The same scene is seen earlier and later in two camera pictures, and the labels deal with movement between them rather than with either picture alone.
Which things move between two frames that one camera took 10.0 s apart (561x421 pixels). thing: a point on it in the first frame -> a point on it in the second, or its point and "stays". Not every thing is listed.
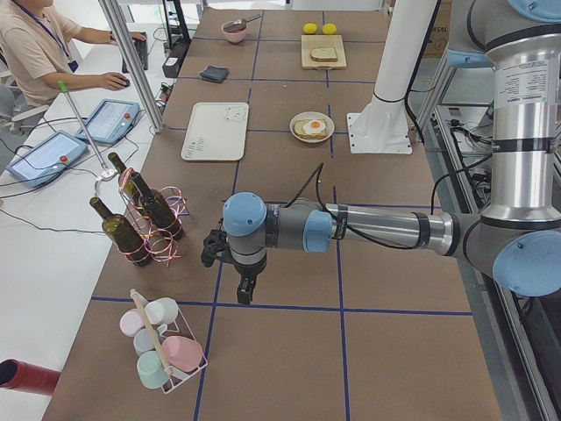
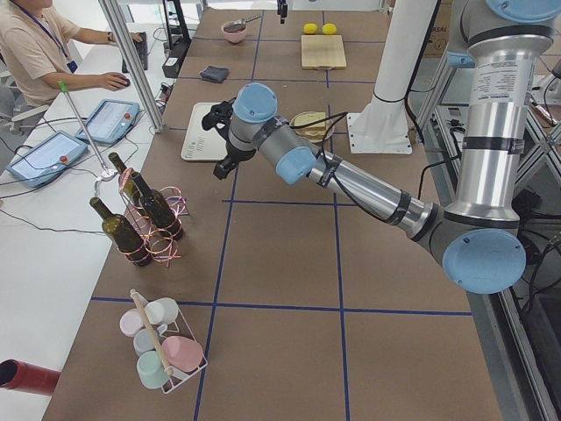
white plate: (312, 116) stays
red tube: (17, 374) stays
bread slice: (323, 54) -> (307, 117)
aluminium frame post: (116, 17) stays
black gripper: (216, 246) -> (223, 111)
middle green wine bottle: (158, 210) stays
